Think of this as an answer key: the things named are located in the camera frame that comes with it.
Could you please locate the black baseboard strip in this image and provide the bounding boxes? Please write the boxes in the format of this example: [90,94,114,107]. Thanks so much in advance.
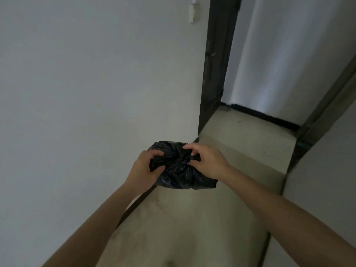
[220,101,301,132]

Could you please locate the white wall switch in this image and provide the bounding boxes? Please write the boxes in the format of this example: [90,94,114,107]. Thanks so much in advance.
[189,0,200,24]

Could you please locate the black plastic garbage bag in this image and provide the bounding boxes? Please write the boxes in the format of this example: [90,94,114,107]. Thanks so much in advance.
[147,141,217,190]

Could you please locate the dark door frame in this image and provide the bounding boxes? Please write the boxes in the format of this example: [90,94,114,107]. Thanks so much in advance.
[286,54,356,174]
[197,0,242,136]

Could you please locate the person's left forearm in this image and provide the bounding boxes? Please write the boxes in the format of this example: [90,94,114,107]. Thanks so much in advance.
[41,183,156,267]

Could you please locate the person's right forearm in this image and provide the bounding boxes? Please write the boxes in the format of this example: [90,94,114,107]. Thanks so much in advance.
[222,165,356,267]

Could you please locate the person's right hand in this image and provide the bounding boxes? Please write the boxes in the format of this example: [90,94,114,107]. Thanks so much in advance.
[182,142,232,182]

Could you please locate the person's left hand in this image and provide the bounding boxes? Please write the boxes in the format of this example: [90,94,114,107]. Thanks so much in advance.
[123,149,166,195]

